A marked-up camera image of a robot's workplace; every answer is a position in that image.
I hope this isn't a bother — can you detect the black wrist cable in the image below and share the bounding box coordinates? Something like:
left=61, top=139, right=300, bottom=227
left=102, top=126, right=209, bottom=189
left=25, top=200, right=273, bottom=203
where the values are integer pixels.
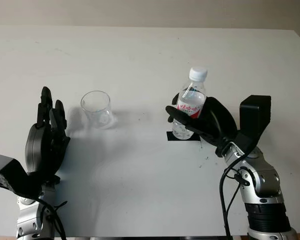
left=36, top=196, right=68, bottom=240
left=219, top=149, right=252, bottom=240

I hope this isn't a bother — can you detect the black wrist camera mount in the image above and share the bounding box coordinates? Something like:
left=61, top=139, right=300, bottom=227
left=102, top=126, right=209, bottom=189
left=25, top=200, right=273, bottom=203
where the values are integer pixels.
left=0, top=154, right=61, bottom=201
left=234, top=94, right=272, bottom=154

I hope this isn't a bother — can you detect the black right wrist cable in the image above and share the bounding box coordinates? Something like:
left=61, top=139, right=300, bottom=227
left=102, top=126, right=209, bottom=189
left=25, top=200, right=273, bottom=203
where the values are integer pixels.
left=219, top=149, right=252, bottom=240

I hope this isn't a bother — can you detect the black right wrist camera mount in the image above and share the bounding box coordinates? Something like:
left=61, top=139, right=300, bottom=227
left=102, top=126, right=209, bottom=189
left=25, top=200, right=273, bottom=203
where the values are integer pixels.
left=234, top=94, right=272, bottom=154

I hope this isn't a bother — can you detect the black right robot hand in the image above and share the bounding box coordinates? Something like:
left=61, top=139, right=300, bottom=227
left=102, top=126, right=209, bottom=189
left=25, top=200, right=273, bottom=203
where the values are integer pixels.
left=164, top=92, right=239, bottom=159

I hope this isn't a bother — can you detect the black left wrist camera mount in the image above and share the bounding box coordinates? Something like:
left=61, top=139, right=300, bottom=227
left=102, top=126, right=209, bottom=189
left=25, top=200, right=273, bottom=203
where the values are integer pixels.
left=0, top=154, right=61, bottom=201

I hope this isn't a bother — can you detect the clear glass cup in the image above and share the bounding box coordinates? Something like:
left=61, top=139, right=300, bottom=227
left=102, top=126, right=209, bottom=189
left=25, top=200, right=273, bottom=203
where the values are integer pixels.
left=80, top=90, right=117, bottom=130

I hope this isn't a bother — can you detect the clear water bottle red label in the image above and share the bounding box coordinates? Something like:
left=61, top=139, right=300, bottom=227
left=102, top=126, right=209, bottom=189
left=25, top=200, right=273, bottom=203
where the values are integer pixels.
left=171, top=66, right=208, bottom=141

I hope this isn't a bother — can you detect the black tape patch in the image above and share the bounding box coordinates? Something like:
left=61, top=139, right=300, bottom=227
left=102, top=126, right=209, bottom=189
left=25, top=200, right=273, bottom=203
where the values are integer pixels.
left=166, top=130, right=201, bottom=142

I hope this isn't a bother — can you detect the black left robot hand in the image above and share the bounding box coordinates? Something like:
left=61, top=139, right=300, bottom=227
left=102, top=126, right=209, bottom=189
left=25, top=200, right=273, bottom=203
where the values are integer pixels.
left=24, top=86, right=71, bottom=181

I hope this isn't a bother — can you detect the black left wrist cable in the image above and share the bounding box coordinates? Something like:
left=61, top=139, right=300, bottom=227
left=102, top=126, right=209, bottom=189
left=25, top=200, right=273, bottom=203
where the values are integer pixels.
left=36, top=196, right=68, bottom=240

